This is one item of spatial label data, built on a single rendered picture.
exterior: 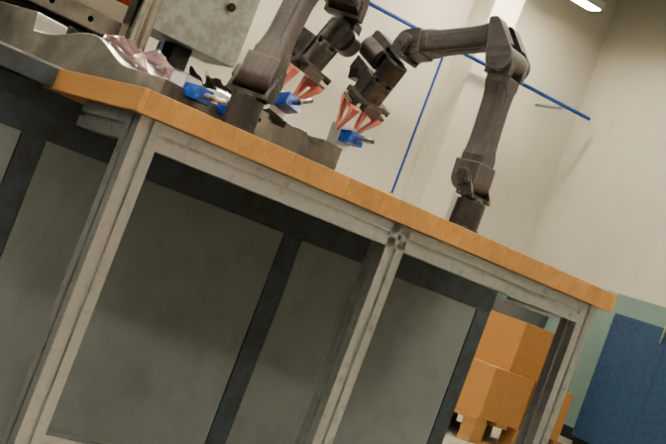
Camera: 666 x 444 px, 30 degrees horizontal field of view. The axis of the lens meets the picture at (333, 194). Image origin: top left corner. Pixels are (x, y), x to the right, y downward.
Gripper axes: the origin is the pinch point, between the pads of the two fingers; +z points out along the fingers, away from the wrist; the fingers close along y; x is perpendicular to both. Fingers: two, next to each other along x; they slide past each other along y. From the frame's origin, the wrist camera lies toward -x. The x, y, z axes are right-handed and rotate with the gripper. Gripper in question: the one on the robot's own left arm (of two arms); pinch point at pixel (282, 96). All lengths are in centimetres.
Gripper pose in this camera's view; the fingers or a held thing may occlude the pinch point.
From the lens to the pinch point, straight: 261.4
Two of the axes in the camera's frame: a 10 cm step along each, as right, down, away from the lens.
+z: -6.5, 7.6, 0.6
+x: 4.2, 4.2, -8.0
